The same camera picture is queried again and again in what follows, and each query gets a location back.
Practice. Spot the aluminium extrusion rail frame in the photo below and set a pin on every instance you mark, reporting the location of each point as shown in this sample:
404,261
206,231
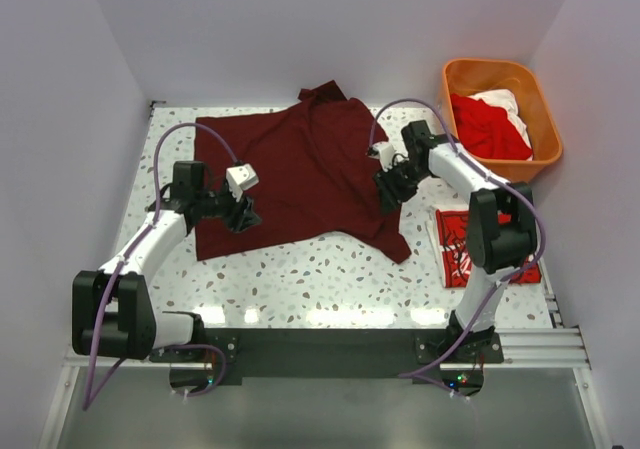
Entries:
326,388

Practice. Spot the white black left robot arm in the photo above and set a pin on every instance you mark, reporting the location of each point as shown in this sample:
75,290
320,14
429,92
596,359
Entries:
112,312

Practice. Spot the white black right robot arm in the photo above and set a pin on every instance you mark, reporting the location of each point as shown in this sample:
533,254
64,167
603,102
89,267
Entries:
504,236

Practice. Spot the white t shirt in basket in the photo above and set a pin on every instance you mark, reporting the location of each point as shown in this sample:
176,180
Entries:
505,99

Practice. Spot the dark maroon t shirt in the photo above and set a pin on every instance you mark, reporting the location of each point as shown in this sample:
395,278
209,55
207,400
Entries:
314,175

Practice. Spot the folded red coca-cola t shirt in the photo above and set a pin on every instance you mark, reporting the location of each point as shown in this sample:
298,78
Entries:
452,254

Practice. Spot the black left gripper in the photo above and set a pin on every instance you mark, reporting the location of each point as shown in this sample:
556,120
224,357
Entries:
238,212

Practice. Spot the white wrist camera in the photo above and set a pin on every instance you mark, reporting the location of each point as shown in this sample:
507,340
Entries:
384,152
241,178

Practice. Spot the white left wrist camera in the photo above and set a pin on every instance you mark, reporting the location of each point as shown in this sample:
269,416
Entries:
241,178

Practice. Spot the bright red t shirt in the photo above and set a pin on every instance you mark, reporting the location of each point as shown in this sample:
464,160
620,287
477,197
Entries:
486,132

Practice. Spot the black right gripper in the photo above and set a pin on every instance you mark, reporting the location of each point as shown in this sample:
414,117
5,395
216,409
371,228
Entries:
393,183

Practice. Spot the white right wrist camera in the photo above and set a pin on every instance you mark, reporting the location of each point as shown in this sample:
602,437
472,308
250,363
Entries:
384,152

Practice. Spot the orange plastic basket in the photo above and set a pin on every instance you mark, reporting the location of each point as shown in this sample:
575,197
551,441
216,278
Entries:
468,76

